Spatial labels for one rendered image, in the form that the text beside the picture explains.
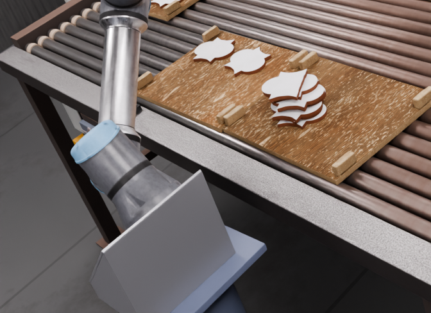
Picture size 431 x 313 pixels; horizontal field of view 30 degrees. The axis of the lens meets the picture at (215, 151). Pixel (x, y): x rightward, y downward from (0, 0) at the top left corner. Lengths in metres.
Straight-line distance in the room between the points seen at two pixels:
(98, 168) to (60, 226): 1.97
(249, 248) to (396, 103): 0.50
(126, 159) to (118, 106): 0.22
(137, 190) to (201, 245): 0.18
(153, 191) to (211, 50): 0.82
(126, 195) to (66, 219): 2.01
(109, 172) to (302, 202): 0.42
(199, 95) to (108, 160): 0.60
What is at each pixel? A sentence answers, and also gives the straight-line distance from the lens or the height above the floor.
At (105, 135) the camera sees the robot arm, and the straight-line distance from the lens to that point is 1.69.
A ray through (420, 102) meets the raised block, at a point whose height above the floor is 0.95.
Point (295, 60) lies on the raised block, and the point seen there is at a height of 0.96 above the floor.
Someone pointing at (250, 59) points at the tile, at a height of 0.95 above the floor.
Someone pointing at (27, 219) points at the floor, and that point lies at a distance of 3.81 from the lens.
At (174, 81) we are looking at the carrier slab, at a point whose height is 0.94.
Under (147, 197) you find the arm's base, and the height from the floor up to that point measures 1.09.
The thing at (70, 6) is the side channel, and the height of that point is 0.95.
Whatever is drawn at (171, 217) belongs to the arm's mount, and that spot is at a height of 1.06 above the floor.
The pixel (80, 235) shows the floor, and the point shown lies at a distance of 3.54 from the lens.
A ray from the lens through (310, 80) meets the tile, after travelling 1.97.
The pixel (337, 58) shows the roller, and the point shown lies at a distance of 2.21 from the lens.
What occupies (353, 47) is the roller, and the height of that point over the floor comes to 0.92.
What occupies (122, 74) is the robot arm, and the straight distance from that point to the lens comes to 1.88.
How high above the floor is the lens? 2.03
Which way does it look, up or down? 34 degrees down
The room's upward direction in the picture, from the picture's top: 22 degrees counter-clockwise
